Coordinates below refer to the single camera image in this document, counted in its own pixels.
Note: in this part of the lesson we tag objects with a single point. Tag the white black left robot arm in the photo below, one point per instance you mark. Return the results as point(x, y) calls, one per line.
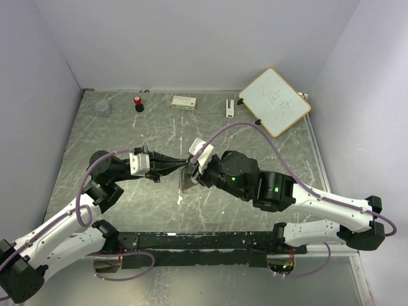
point(78, 230)

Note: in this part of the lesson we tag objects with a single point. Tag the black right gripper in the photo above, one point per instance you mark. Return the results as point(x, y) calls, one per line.
point(202, 177)

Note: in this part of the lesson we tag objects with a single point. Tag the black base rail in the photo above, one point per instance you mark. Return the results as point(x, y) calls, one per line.
point(249, 248)

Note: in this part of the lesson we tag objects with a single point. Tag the white stapler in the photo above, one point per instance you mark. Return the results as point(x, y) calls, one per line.
point(230, 108)

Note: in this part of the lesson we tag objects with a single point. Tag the green and white staples box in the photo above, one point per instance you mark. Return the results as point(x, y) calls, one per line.
point(184, 103)

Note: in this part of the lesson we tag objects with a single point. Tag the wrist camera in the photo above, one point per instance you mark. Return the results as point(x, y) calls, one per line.
point(139, 161)
point(205, 154)

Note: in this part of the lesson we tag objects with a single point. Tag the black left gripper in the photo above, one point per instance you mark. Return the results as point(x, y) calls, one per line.
point(160, 164)

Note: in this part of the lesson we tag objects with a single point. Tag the yellow framed whiteboard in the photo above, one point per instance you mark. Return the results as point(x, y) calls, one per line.
point(274, 102)

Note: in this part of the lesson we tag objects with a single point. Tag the clear jar of paperclips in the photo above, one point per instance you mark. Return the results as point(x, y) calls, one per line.
point(103, 108)

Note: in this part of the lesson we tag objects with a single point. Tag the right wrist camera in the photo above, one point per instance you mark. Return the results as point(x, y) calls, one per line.
point(205, 154)

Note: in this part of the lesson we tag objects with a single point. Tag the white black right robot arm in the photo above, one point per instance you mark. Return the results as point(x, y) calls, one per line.
point(343, 221)

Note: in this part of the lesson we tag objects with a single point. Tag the red and black stamp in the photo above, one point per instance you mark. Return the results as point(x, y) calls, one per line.
point(139, 107)

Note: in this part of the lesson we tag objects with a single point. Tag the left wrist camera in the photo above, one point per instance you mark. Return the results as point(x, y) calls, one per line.
point(139, 161)

